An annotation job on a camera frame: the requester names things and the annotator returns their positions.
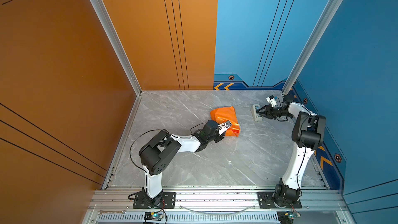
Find aluminium front rail frame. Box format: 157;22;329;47
83;187;355;224

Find yellow orange wrapping paper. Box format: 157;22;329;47
210;106;241;137

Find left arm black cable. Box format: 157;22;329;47
129;129;169;173

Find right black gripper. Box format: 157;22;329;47
257;105;292;120

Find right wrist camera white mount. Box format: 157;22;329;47
266;95;282;108

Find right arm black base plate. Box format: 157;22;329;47
257;191;302;208

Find aluminium corner post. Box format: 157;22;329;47
90;0;142;96
282;0;343;95

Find right aluminium corner post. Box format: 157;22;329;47
282;0;343;95

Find left aluminium corner post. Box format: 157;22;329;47
90;0;142;96

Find green circuit board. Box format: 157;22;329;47
277;212;294;224
143;212;166;224

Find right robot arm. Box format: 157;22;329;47
251;95;326;208

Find clear tube on rail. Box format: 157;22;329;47
178;205;256;216

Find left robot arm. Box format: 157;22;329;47
139;126;227;208

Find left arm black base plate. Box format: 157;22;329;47
129;190;176;209

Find right green circuit board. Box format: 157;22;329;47
277;212;294;224

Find left green circuit board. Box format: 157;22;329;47
143;212;166;224

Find white tape dispenser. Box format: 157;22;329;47
251;104;263;122

